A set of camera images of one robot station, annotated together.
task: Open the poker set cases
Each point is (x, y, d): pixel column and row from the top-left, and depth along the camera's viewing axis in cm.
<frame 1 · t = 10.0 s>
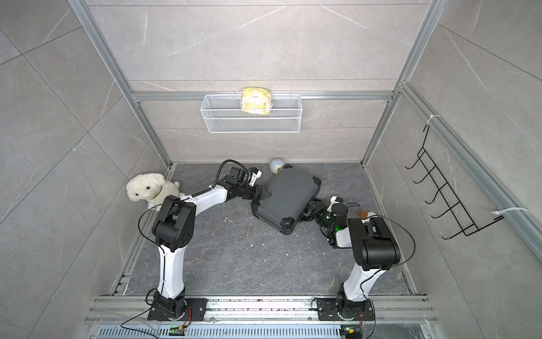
left hand: (269, 192, 96), fingers open
right hand: (309, 203, 95), fingers open
grey poker set case: (292, 191, 97), point 10 cm above the table
white plush dog: (152, 187, 91), point 16 cm above the table
small grey globe ball: (276, 165, 112), point 8 cm above the table

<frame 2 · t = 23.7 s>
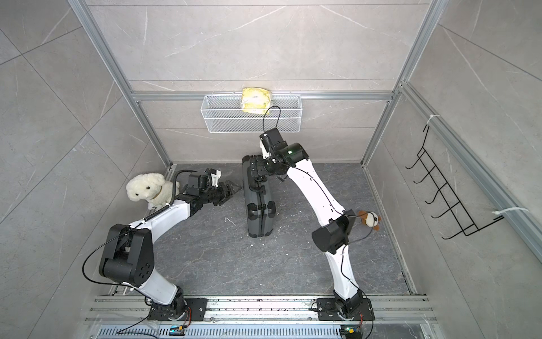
left hand: (238, 187, 88), fingers open
right hand: (261, 168, 81), fingers open
grey poker set case: (260, 205, 78), point 23 cm above the table
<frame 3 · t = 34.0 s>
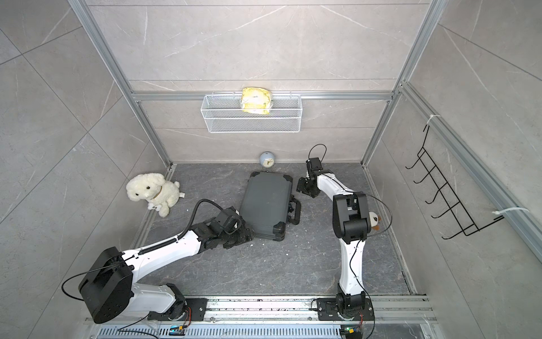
left hand: (252, 233, 84), fingers open
right hand: (302, 189, 103), fingers open
grey poker set case: (267, 205, 94), point 9 cm above the table
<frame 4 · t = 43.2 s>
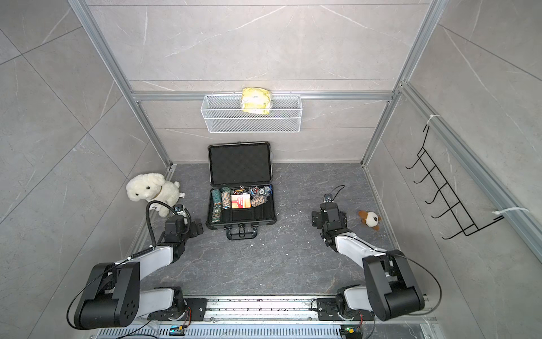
left hand: (188, 219, 92), fingers open
right hand: (329, 212, 92), fingers open
grey poker set case: (231, 164, 107), point 12 cm above the table
green poker chip stack: (216, 206, 100), point 4 cm above the table
red playing card box: (241, 200, 100), point 5 cm above the table
loose mixed poker chips: (259, 195, 102), point 5 cm above the table
